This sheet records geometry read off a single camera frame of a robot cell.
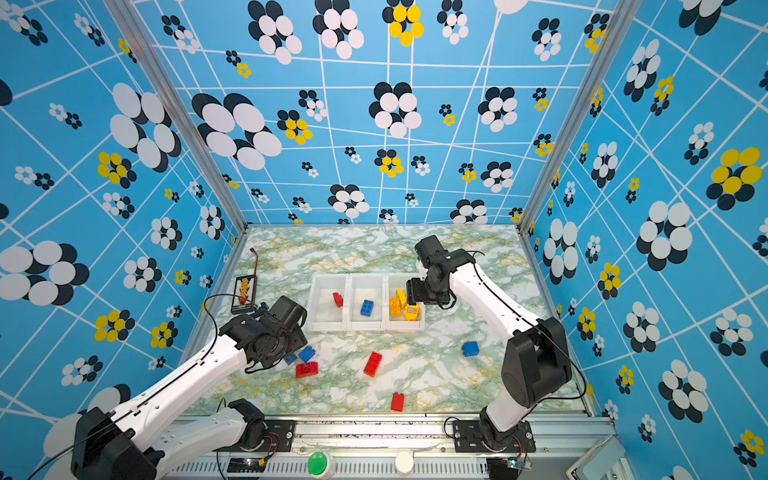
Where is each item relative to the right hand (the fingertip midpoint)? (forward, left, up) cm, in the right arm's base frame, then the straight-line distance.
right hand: (420, 299), depth 85 cm
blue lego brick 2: (-12, +33, -11) cm, 37 cm away
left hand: (-12, +34, -3) cm, 36 cm away
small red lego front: (-24, +7, -12) cm, 28 cm away
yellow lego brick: (+7, +5, -9) cm, 12 cm away
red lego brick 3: (-16, +33, -11) cm, 38 cm away
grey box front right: (-37, -39, -9) cm, 54 cm away
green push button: (-39, +24, -3) cm, 45 cm away
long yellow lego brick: (-6, +4, +7) cm, 10 cm away
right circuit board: (-38, -19, -11) cm, 44 cm away
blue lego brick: (+3, +16, -10) cm, 20 cm away
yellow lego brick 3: (+1, +2, -9) cm, 10 cm away
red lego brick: (-14, +14, -11) cm, 23 cm away
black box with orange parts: (+8, +58, -9) cm, 59 cm away
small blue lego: (-9, -15, -13) cm, 22 cm away
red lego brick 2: (+5, +26, -8) cm, 28 cm away
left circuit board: (-38, +44, -14) cm, 60 cm away
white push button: (-38, +5, -5) cm, 39 cm away
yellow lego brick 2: (+3, +7, -9) cm, 12 cm away
